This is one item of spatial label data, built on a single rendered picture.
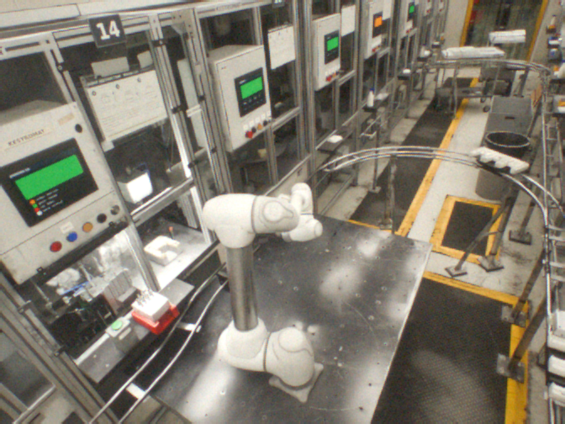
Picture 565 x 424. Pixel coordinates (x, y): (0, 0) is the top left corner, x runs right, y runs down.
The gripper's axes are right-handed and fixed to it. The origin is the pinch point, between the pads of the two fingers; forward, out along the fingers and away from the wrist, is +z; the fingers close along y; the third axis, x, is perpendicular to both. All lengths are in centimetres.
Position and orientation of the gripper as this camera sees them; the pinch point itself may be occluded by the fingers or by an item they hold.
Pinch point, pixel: (257, 237)
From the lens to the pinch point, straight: 189.7
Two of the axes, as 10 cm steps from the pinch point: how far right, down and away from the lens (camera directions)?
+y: -6.1, -4.5, -6.5
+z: -7.7, 1.5, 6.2
